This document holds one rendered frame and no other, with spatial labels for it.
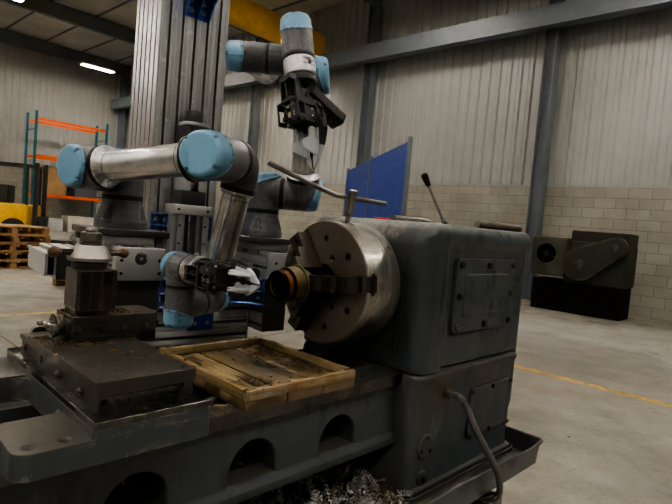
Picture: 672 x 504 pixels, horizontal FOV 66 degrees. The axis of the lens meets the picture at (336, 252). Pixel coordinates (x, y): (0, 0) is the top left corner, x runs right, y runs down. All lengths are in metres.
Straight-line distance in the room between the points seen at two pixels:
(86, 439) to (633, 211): 10.91
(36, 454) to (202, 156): 0.74
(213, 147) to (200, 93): 0.72
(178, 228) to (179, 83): 0.51
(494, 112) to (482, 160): 1.09
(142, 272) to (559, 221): 10.63
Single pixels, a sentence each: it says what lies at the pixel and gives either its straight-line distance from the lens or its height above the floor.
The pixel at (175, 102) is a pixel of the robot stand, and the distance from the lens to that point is 1.93.
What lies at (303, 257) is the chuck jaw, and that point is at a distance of 1.30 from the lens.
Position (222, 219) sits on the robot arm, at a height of 1.22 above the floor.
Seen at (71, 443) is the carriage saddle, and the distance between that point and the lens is 0.83.
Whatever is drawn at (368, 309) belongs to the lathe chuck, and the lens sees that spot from 1.24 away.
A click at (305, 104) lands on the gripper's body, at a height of 1.49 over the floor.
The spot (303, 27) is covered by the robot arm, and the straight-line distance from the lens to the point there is 1.29.
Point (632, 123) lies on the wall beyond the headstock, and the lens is 11.66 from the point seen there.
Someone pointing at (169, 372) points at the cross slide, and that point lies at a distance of 0.89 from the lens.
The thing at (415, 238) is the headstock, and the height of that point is 1.21.
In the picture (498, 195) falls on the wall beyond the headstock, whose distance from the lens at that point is 12.23.
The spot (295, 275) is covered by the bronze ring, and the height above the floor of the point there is 1.10.
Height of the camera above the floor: 1.23
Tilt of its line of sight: 3 degrees down
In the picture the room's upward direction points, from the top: 5 degrees clockwise
